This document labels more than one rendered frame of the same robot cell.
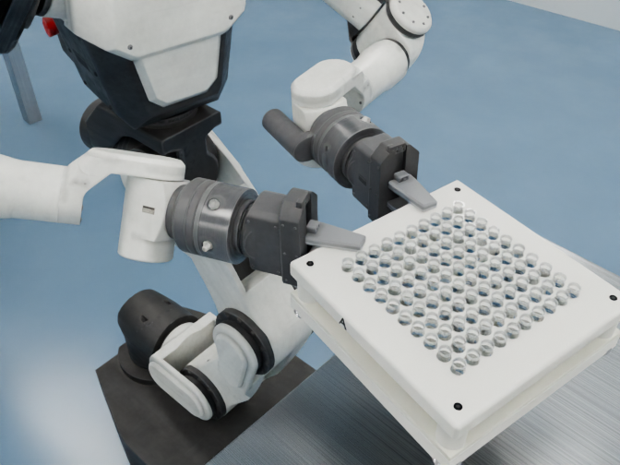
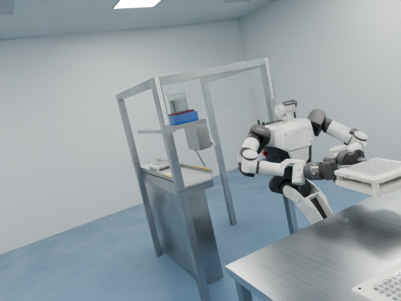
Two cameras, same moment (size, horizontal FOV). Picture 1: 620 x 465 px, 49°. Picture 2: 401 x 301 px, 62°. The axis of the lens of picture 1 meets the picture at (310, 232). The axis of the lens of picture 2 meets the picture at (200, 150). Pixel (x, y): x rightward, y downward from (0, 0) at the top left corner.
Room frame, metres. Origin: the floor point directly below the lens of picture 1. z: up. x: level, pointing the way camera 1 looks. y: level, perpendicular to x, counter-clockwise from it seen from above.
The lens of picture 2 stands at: (-1.11, 0.03, 1.54)
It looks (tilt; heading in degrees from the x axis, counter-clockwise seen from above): 9 degrees down; 21
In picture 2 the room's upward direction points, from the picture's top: 12 degrees counter-clockwise
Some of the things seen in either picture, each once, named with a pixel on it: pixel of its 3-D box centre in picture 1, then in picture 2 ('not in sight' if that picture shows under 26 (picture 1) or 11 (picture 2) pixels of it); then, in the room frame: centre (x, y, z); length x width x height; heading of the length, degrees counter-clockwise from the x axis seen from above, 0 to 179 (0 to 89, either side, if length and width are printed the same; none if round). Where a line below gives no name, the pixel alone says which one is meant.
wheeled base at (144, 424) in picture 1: (220, 396); not in sight; (0.98, 0.22, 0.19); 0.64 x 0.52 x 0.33; 49
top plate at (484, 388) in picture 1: (456, 287); (375, 169); (0.48, -0.15, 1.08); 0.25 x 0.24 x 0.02; 126
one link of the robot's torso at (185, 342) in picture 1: (208, 365); not in sight; (1.00, 0.24, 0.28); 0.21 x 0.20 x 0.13; 49
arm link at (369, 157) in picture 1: (372, 165); (353, 160); (0.70, -0.08, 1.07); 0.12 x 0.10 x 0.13; 29
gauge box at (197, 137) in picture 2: not in sight; (197, 136); (1.41, 0.99, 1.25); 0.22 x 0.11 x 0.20; 46
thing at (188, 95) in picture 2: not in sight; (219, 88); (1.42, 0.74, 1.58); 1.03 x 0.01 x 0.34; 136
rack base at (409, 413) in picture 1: (449, 318); (376, 180); (0.48, -0.15, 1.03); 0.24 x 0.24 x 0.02; 36
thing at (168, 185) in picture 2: not in sight; (167, 176); (1.72, 1.49, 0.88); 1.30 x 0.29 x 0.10; 46
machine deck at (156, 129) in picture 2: not in sight; (169, 127); (1.45, 1.23, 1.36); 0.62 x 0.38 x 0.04; 46
